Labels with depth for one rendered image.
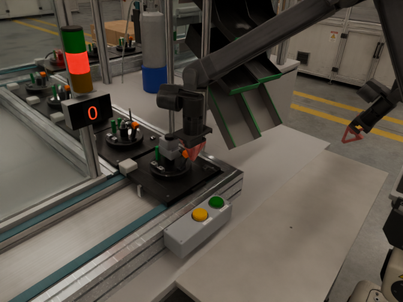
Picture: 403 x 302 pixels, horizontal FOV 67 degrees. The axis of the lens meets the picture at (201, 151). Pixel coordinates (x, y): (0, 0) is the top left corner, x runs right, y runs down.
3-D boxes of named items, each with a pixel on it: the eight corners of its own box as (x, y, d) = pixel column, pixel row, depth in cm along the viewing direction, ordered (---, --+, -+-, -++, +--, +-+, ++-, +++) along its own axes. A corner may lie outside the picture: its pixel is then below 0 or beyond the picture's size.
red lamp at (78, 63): (93, 71, 77) (90, 51, 75) (75, 75, 74) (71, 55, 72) (83, 66, 80) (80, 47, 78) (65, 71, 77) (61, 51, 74)
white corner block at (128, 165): (138, 172, 102) (137, 162, 99) (127, 178, 99) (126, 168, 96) (130, 166, 104) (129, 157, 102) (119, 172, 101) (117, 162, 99)
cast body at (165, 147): (181, 156, 97) (181, 136, 94) (171, 160, 95) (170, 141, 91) (165, 145, 102) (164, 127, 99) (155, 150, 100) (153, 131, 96)
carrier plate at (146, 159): (220, 172, 103) (220, 167, 102) (167, 208, 88) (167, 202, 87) (172, 145, 116) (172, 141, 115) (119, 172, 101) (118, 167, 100)
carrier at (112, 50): (149, 52, 226) (148, 35, 219) (122, 59, 211) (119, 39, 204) (129, 46, 240) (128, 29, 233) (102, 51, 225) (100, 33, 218)
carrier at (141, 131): (170, 144, 117) (168, 115, 110) (116, 171, 102) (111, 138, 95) (132, 123, 131) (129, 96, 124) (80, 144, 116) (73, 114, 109)
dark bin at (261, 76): (279, 78, 114) (289, 62, 109) (255, 85, 107) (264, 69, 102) (236, 32, 125) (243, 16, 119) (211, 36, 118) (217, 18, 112)
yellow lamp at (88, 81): (96, 90, 80) (93, 71, 77) (79, 94, 77) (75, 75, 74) (87, 84, 83) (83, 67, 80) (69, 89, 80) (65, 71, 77)
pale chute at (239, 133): (254, 139, 115) (262, 136, 111) (228, 150, 108) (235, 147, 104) (223, 74, 117) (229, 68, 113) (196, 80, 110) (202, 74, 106)
